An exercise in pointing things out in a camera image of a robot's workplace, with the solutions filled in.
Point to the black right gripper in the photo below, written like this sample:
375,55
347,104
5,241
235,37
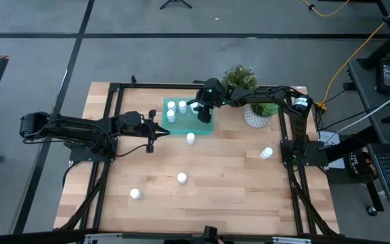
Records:
212,93

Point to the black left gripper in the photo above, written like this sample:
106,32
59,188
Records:
144,125

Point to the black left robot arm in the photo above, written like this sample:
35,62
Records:
69,130

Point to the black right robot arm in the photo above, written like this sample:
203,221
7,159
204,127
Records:
269,96

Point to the teal translucent plastic basket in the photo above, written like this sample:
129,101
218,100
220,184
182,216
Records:
185,127

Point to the white-flowered plant in black pot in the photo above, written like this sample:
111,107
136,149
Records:
240,76

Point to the succulent in white triangle-pattern pot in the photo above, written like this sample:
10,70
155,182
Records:
256,119

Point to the black tripod legs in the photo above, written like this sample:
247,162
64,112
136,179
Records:
175,1

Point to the small black box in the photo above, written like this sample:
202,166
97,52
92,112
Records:
210,232

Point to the white paper sheet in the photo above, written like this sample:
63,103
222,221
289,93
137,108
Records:
330,137

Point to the black crossbeam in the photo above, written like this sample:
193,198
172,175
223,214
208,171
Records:
29,239

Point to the black side desk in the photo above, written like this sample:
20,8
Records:
367,88

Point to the black bag with print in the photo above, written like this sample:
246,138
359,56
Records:
359,166

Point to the black power adapter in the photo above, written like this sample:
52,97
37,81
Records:
389,76

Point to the black desk foot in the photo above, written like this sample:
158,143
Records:
388,45

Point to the black caster wheel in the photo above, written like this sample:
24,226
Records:
371,210

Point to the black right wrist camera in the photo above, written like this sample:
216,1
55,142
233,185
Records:
204,117

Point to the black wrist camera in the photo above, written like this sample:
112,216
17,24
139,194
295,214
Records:
150,149
204,117

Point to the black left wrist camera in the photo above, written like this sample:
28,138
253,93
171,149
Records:
150,149

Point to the black aluminium table frame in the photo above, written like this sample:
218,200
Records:
147,85

